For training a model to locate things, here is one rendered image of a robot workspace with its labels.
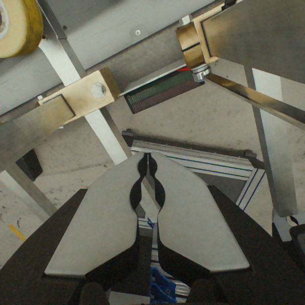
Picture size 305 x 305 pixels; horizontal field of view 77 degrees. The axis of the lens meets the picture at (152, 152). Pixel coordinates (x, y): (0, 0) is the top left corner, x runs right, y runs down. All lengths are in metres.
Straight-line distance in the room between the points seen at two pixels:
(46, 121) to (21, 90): 0.36
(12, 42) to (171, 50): 0.27
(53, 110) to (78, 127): 1.04
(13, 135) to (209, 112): 1.08
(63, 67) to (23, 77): 0.30
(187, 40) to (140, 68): 0.19
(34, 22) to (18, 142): 0.13
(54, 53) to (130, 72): 0.16
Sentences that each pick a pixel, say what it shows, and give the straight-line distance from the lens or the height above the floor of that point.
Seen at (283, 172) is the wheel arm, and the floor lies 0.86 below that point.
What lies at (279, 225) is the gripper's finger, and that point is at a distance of 0.44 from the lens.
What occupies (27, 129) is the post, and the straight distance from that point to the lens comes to 0.26.
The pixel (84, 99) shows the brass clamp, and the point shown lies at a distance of 0.33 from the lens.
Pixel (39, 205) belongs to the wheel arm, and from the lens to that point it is 0.52.
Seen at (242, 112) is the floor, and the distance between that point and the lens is 1.26.
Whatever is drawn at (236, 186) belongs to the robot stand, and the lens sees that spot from 1.25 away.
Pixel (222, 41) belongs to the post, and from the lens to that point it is 0.19.
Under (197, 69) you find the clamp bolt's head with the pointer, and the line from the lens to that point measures 0.28.
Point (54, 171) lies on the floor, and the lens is 1.61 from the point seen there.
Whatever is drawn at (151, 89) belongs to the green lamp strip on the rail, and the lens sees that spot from 0.43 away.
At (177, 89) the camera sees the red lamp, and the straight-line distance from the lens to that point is 0.43.
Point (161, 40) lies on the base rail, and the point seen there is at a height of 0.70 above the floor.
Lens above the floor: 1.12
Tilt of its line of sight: 60 degrees down
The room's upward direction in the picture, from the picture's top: 172 degrees counter-clockwise
